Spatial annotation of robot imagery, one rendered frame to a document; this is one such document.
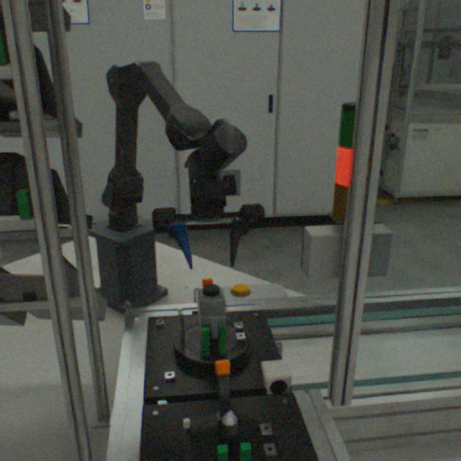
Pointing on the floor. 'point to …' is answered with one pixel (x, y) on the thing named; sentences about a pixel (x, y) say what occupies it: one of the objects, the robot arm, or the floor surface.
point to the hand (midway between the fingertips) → (210, 248)
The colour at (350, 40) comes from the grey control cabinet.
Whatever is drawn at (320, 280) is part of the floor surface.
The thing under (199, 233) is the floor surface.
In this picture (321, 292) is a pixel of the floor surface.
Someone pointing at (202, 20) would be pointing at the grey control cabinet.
